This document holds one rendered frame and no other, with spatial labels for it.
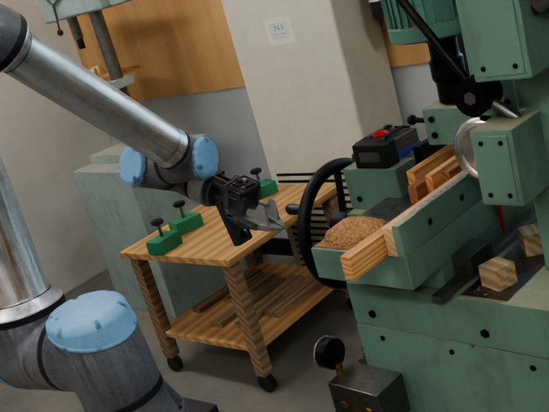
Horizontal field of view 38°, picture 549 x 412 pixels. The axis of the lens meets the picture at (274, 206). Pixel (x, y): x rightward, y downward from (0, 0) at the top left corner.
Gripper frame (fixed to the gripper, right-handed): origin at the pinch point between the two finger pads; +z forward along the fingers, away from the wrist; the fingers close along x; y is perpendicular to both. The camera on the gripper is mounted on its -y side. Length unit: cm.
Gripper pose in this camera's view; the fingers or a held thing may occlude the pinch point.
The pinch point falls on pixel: (278, 229)
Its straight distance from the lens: 173.2
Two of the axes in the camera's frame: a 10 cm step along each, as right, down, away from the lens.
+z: 7.4, 3.5, -5.7
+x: 6.7, -4.0, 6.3
